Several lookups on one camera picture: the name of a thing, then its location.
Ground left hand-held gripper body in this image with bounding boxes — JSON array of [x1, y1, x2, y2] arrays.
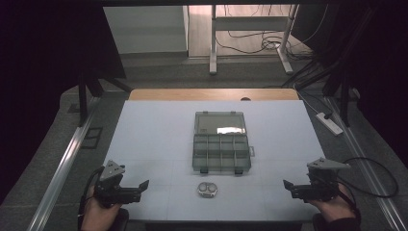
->
[[93, 159, 142, 208]]

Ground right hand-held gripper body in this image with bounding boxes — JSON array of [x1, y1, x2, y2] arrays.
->
[[290, 157, 352, 204]]

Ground person's right hand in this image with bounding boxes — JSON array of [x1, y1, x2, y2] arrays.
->
[[307, 183, 358, 224]]

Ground person's left hand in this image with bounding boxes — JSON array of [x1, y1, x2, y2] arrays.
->
[[80, 185, 124, 231]]

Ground white table mat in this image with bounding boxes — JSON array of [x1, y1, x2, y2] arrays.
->
[[101, 99, 327, 223]]

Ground dark floor plate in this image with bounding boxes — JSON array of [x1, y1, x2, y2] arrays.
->
[[80, 126, 104, 150]]

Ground small silver metal object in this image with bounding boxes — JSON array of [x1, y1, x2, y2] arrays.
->
[[196, 181, 218, 198]]

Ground white power strip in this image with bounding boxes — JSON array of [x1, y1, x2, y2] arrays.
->
[[315, 112, 344, 137]]

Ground clear grey compartment box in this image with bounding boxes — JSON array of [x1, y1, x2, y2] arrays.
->
[[191, 110, 256, 176]]

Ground black metal stand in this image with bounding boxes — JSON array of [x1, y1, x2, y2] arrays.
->
[[76, 71, 134, 127], [321, 68, 362, 128]]

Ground dark curtain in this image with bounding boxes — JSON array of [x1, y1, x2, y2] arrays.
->
[[290, 3, 408, 160], [0, 3, 127, 203]]

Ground white cabinet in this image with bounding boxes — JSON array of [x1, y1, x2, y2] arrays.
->
[[102, 5, 190, 56]]

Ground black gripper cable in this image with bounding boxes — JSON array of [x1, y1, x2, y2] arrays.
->
[[336, 156, 399, 199], [78, 166, 106, 222]]

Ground aluminium floor rail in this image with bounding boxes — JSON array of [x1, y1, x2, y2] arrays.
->
[[26, 95, 101, 231], [322, 95, 408, 231]]

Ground black floor cables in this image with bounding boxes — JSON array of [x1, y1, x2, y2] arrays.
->
[[214, 4, 317, 62]]

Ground white desk frame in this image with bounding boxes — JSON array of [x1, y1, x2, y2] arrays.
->
[[209, 4, 301, 77]]

